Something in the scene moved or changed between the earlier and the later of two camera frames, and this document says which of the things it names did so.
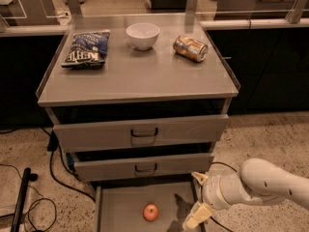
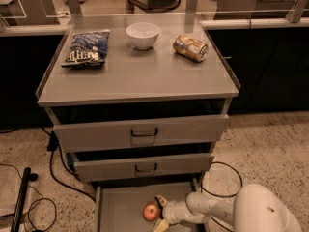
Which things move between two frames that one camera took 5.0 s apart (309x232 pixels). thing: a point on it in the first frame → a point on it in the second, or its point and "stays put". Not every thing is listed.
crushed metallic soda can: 190,48 stays put
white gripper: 211,188 → 171,211
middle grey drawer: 143,167 stays put
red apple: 151,212 stays put
